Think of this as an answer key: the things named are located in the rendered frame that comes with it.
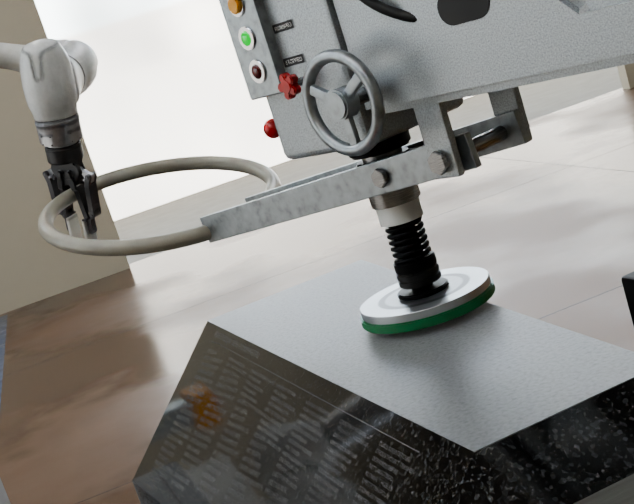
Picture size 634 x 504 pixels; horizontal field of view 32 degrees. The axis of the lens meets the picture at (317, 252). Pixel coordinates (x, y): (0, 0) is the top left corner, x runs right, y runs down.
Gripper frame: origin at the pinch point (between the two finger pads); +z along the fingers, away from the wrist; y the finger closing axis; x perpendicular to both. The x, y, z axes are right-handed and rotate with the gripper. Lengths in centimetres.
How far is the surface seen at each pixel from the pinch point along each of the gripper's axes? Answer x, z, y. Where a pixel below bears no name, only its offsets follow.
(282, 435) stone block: -45, 7, 78
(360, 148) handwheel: -35, -36, 92
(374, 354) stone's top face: -34, -3, 89
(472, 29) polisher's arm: -33, -52, 108
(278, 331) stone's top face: -19, 5, 61
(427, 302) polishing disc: -24, -7, 94
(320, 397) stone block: -44, -1, 85
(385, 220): -20, -19, 86
